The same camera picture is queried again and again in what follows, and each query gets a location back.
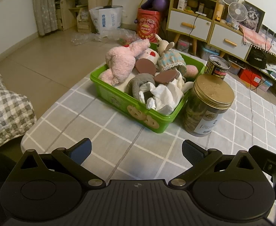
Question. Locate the white cup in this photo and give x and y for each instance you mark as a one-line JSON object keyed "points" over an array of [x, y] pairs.
{"points": [[234, 25]]}

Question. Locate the clear box blue lid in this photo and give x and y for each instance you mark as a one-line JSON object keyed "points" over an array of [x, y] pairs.
{"points": [[209, 52]]}

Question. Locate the grey fleece cloth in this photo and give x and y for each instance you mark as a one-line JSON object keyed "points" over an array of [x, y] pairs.
{"points": [[138, 81]]}

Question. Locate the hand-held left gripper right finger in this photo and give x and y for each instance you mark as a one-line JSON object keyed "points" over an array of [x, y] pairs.
{"points": [[192, 151]]}

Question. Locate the white garment with ties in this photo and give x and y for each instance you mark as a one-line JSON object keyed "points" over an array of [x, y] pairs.
{"points": [[166, 96]]}

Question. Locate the purple ball toy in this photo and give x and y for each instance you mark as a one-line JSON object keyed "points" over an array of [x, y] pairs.
{"points": [[160, 2]]}

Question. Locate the santa plush toy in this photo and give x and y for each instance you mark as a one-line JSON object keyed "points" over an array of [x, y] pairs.
{"points": [[151, 55]]}

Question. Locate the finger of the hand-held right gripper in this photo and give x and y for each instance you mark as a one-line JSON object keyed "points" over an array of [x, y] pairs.
{"points": [[260, 153]]}

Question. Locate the red printed bucket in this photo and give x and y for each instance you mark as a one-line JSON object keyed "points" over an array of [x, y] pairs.
{"points": [[149, 26]]}

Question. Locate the clear storage box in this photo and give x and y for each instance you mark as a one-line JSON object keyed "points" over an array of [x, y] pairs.
{"points": [[266, 85], [236, 66]]}

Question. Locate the checkered grey cushion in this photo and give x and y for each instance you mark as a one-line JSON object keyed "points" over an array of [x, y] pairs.
{"points": [[6, 108]]}

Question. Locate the pink plush rabbit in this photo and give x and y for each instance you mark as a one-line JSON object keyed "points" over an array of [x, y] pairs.
{"points": [[121, 63]]}

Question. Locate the tall wooden shelf cabinet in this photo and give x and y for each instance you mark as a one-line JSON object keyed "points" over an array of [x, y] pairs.
{"points": [[171, 4]]}

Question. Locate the wooden bookshelf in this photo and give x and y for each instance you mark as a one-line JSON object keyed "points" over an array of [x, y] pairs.
{"points": [[81, 7]]}

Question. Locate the green plastic bin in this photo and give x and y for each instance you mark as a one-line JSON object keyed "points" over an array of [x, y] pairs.
{"points": [[119, 101]]}

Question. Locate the bunny doll blue dress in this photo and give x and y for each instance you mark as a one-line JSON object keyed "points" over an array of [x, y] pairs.
{"points": [[171, 58]]}

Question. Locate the clear plastic wrap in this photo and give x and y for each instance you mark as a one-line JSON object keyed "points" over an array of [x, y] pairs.
{"points": [[93, 37]]}

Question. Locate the black box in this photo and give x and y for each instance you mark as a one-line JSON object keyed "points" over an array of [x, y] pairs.
{"points": [[256, 57]]}

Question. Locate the orange storage box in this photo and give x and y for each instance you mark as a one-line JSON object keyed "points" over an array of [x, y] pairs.
{"points": [[249, 77]]}

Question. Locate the white cloth bundle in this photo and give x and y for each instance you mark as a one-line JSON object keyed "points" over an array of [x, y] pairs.
{"points": [[180, 82]]}

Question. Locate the gold lid jar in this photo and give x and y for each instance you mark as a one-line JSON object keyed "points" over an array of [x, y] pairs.
{"points": [[206, 113]]}

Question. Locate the pink table runner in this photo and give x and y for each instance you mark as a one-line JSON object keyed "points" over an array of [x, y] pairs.
{"points": [[250, 34]]}

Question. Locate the clear box pink contents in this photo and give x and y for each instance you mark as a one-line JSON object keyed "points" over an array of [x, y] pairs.
{"points": [[183, 45]]}

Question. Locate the printed tin can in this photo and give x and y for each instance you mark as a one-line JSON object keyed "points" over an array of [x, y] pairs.
{"points": [[216, 71]]}

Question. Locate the long low wooden cabinet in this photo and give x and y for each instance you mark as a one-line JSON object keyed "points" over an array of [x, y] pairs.
{"points": [[272, 75]]}

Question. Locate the patterned curtain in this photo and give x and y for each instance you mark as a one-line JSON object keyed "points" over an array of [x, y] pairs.
{"points": [[44, 7]]}

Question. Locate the small white desk fan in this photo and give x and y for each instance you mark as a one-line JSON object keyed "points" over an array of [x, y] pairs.
{"points": [[238, 11]]}

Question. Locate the pink knitted ball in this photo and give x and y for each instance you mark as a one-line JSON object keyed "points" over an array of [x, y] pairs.
{"points": [[191, 70]]}

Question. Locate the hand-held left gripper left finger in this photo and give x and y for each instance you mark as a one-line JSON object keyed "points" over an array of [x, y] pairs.
{"points": [[81, 151]]}

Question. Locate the framed animal picture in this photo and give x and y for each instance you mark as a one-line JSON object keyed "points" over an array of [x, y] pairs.
{"points": [[254, 16]]}

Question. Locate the wall power strip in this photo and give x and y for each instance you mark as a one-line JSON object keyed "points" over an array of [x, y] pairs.
{"points": [[270, 31]]}

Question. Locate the grey checked blanket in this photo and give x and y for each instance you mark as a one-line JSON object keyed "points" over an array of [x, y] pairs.
{"points": [[93, 134]]}

